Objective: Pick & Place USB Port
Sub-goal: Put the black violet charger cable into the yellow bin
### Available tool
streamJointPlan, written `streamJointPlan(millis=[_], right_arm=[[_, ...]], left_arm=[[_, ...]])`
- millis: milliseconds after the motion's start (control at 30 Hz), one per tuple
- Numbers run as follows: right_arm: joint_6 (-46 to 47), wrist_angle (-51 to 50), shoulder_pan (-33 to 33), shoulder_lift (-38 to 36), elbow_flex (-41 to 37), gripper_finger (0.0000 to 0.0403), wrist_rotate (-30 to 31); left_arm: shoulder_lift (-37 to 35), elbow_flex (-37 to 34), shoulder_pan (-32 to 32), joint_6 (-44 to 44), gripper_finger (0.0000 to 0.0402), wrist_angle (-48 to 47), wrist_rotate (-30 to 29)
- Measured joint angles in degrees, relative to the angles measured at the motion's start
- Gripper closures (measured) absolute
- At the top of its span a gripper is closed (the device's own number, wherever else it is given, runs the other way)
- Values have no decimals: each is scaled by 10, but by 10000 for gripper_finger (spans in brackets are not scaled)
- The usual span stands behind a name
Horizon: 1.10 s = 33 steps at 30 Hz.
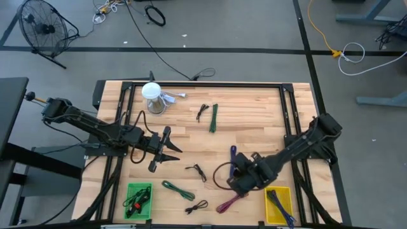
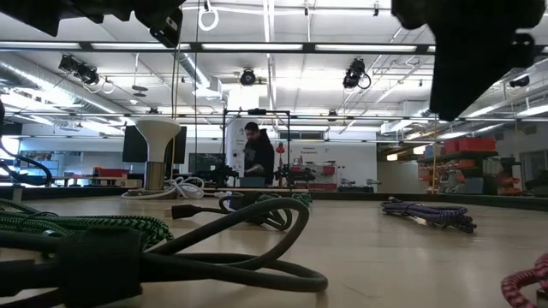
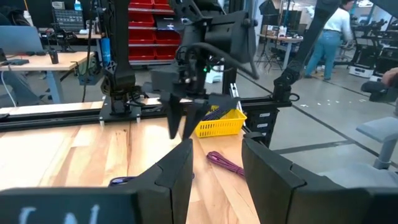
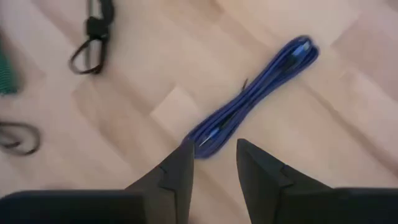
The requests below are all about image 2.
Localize black curved hose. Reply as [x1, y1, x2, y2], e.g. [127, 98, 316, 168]
[0, 140, 55, 187]

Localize black background cell frame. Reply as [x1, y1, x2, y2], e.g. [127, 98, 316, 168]
[221, 108, 292, 189]

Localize black overhead light bar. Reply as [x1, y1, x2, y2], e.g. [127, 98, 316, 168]
[0, 40, 548, 56]

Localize round black ceiling camera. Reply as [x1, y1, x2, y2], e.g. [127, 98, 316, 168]
[238, 67, 258, 87]

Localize slim silver ceiling duct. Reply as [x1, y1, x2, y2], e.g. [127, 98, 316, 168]
[170, 46, 213, 89]

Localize red bin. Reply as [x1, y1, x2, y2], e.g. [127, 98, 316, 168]
[92, 167, 130, 179]

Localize small black ceiling camera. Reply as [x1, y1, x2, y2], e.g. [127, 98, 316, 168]
[508, 74, 532, 89]

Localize purple braided USB cable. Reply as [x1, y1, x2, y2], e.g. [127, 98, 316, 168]
[379, 196, 479, 234]

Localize black camera with white cables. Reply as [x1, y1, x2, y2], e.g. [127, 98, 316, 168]
[57, 54, 102, 86]

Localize green braided USB cable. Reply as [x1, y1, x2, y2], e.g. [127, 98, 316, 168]
[290, 192, 314, 207]
[0, 197, 175, 249]

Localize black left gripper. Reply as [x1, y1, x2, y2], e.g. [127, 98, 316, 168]
[130, 0, 188, 49]

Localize small black monitor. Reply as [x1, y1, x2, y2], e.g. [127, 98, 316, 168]
[188, 152, 227, 175]

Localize white building column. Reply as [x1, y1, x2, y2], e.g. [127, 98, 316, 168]
[225, 117, 259, 188]

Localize large black monitor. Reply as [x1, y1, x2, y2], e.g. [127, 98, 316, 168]
[122, 125, 188, 165]

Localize person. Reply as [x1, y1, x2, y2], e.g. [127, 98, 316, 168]
[241, 121, 276, 188]

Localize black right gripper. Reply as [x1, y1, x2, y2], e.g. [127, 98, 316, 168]
[390, 0, 548, 122]

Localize black USB cable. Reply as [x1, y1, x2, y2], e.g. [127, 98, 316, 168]
[164, 192, 297, 232]

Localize white cable coil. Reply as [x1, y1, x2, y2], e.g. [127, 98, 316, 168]
[122, 175, 236, 201]

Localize background robot red parts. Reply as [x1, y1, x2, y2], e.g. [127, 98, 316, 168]
[271, 163, 319, 188]

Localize shelf with orange-red bins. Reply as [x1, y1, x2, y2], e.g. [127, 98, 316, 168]
[417, 136, 500, 196]

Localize white hanging ring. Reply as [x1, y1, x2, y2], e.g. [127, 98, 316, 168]
[197, 6, 220, 32]

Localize white-topped brass pedestal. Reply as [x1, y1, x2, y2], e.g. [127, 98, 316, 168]
[134, 115, 183, 193]

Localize large silver ceiling duct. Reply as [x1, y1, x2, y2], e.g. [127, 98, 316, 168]
[0, 50, 129, 116]

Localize thick black cable velcro strap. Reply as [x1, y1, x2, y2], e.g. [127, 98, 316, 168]
[0, 196, 330, 308]

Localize black camera with cable loop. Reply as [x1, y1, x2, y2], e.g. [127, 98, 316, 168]
[342, 57, 372, 91]

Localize pink braided USB cable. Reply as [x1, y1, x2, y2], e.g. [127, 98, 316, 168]
[500, 252, 548, 308]

